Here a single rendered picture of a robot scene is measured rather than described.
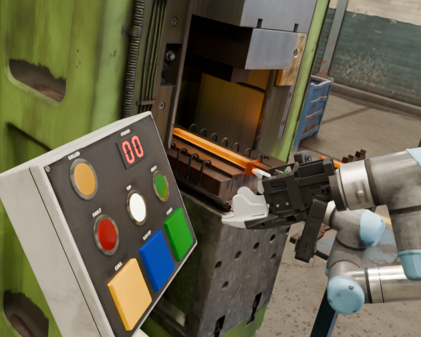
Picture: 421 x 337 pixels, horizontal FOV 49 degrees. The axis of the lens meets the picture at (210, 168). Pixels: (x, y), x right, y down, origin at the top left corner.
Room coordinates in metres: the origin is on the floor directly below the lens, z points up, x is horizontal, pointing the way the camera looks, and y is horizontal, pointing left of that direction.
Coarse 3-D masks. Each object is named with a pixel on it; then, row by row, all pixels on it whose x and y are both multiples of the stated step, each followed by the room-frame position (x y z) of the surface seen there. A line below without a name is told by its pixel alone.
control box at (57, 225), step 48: (96, 144) 0.63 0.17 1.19; (144, 144) 0.76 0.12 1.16; (0, 192) 0.52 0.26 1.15; (48, 192) 0.50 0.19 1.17; (96, 192) 0.58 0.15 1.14; (144, 192) 0.70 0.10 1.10; (48, 240) 0.50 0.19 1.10; (96, 240) 0.53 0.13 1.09; (144, 240) 0.64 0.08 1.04; (48, 288) 0.50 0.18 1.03; (96, 288) 0.49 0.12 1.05; (96, 336) 0.48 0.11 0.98
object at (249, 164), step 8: (176, 128) 1.37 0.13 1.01; (184, 136) 1.33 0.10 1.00; (192, 136) 1.32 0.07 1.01; (200, 144) 1.28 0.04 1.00; (208, 144) 1.27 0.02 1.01; (216, 144) 1.29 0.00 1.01; (216, 152) 1.25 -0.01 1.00; (224, 152) 1.23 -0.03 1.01; (232, 152) 1.24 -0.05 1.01; (240, 160) 1.19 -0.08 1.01; (248, 160) 1.20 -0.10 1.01; (256, 160) 1.19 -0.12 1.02; (248, 168) 1.16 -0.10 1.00; (264, 168) 1.15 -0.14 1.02; (256, 176) 1.16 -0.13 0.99
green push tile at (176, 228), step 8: (176, 216) 0.75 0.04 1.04; (168, 224) 0.71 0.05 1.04; (176, 224) 0.74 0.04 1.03; (184, 224) 0.77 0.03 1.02; (168, 232) 0.71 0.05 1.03; (176, 232) 0.73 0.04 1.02; (184, 232) 0.75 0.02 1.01; (176, 240) 0.72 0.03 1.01; (184, 240) 0.74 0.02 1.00; (192, 240) 0.77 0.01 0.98; (176, 248) 0.71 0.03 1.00; (184, 248) 0.73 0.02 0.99; (176, 256) 0.70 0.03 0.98
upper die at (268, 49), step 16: (192, 16) 1.21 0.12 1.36; (192, 32) 1.20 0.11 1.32; (208, 32) 1.17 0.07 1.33; (224, 32) 1.14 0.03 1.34; (240, 32) 1.11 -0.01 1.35; (256, 32) 1.10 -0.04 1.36; (272, 32) 1.15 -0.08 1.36; (288, 32) 1.21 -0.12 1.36; (192, 48) 1.20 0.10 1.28; (208, 48) 1.16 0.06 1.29; (224, 48) 1.13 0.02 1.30; (240, 48) 1.10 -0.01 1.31; (256, 48) 1.11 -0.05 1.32; (272, 48) 1.16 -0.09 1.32; (288, 48) 1.22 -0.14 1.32; (240, 64) 1.10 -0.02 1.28; (256, 64) 1.12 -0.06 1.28; (272, 64) 1.18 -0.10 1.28; (288, 64) 1.24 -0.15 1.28
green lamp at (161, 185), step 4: (156, 176) 0.75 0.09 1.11; (160, 176) 0.76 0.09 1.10; (156, 180) 0.74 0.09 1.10; (160, 180) 0.76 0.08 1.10; (164, 180) 0.77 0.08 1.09; (156, 184) 0.74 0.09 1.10; (160, 184) 0.75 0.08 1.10; (164, 184) 0.76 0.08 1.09; (156, 188) 0.73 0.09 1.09; (160, 188) 0.74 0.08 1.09; (164, 188) 0.76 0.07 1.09; (160, 192) 0.74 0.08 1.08; (164, 192) 0.75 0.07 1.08; (160, 196) 0.74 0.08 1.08; (164, 196) 0.75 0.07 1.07
